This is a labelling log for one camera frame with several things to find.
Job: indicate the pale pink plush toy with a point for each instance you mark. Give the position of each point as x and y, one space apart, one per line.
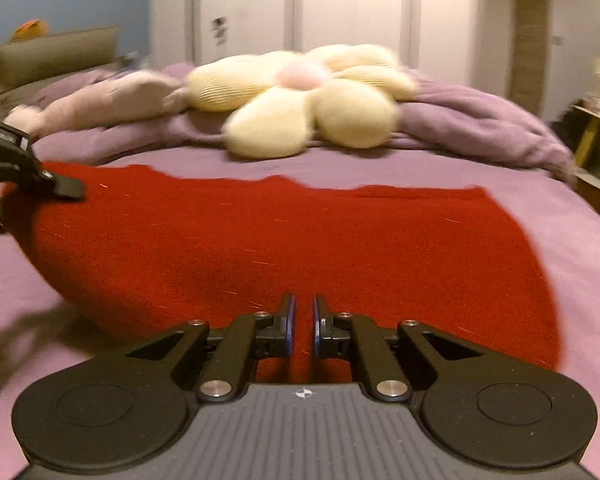
110 100

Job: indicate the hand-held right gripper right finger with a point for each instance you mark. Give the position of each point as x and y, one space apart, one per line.
318 327

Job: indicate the yellow side table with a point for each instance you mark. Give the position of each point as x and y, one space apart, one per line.
597 125

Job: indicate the orange plush toy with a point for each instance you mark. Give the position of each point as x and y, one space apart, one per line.
30 30

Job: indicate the crumpled purple duvet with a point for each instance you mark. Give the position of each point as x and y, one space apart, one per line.
460 115

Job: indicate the white wardrobe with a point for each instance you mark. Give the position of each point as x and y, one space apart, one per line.
340 5

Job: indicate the purple fleece bed cover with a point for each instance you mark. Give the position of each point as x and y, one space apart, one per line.
570 260

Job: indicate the wooden door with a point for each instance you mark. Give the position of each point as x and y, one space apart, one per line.
530 40

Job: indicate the dark cloth on side table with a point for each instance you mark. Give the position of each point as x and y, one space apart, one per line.
567 127

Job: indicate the cream flower-shaped pillow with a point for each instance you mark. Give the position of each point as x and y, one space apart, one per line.
340 110

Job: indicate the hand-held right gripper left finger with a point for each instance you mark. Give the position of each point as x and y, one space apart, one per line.
290 327

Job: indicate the red knitted cardigan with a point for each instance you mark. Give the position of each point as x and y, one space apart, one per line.
290 245

